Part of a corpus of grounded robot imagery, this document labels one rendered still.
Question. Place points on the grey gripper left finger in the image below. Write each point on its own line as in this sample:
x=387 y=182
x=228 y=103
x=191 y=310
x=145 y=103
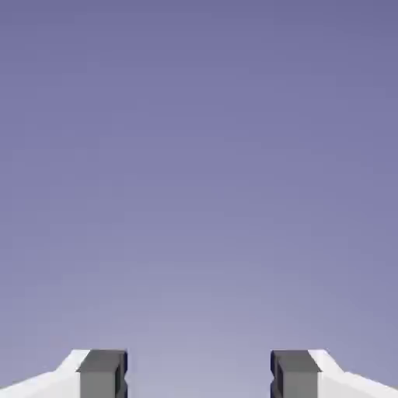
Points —
x=98 y=377

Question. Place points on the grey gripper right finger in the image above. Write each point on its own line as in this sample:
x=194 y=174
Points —
x=298 y=377

